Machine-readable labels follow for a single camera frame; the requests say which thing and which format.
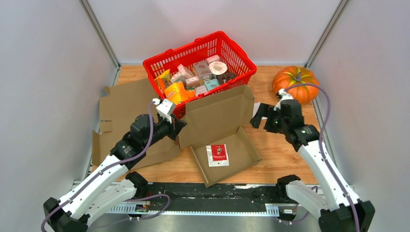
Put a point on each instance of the dark brown round item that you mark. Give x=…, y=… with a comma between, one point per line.
x=226, y=77

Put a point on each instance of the right aluminium frame post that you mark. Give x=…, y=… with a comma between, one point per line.
x=327, y=32

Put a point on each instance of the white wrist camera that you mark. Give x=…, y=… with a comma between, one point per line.
x=165, y=109
x=282, y=95

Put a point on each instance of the teal small box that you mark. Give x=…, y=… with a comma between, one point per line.
x=211, y=84

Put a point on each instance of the aluminium frame post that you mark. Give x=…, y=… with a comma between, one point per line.
x=327, y=32
x=100, y=33

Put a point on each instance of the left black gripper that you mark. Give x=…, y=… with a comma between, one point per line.
x=179, y=125

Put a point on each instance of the orange snack box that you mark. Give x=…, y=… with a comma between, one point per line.
x=178, y=94

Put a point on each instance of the left aluminium frame post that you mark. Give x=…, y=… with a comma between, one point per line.
x=100, y=33

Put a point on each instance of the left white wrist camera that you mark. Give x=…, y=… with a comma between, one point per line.
x=165, y=109

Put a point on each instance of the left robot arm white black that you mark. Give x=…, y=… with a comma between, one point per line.
x=77, y=210

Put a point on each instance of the orange pumpkin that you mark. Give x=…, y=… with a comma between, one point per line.
x=292, y=76

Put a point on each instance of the pink white round roll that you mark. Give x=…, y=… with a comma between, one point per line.
x=218, y=68

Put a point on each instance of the red white paper packet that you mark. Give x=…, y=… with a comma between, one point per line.
x=217, y=155

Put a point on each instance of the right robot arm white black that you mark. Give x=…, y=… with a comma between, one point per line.
x=339, y=208

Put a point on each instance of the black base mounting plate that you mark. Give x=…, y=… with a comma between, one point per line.
x=195, y=196

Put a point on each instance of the yellow snack packet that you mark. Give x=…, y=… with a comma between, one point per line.
x=163, y=81

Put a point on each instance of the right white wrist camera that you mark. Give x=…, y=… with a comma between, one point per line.
x=282, y=95

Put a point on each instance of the white slotted cable duct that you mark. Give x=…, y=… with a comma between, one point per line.
x=263, y=210

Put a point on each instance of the brown cardboard sheet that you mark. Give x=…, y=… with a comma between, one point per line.
x=118, y=110

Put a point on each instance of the brown cardboard box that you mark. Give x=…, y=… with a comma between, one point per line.
x=218, y=119

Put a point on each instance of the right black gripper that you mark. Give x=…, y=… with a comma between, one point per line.
x=264, y=110

